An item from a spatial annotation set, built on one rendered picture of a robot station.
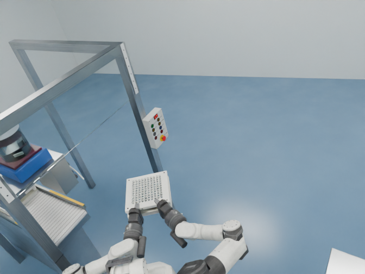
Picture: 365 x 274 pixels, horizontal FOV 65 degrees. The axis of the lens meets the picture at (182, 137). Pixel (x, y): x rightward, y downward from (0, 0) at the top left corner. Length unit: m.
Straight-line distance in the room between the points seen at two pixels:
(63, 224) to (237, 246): 1.15
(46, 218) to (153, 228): 1.10
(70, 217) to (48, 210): 0.20
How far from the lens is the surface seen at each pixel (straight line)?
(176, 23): 4.91
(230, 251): 1.17
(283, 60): 4.66
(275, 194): 2.93
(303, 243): 2.65
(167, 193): 1.60
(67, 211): 2.03
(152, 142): 2.14
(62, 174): 1.75
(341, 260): 1.59
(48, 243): 1.78
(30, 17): 5.94
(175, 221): 1.44
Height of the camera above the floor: 2.23
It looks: 37 degrees down
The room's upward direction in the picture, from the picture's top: 13 degrees counter-clockwise
